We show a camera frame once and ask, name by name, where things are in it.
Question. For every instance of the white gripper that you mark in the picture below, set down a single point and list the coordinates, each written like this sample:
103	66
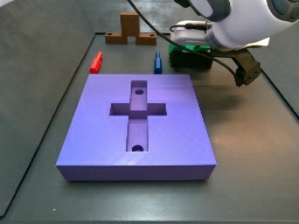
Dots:
190	32

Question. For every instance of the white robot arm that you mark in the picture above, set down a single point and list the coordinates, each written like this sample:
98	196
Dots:
238	23

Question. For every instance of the green U-shaped block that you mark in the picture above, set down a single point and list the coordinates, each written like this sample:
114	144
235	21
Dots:
197	48

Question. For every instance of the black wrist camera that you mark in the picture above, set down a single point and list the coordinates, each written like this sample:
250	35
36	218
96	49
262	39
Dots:
249	67

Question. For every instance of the brown T-shaped block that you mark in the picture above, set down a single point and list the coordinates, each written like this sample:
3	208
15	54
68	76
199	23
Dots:
130	30

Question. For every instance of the purple board with cross slot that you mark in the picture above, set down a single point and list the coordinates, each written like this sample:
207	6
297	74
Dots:
136	130

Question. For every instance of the blue peg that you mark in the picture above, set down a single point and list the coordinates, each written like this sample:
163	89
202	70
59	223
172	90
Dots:
158	63

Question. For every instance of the red peg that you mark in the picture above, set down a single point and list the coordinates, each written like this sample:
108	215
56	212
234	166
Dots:
96	63

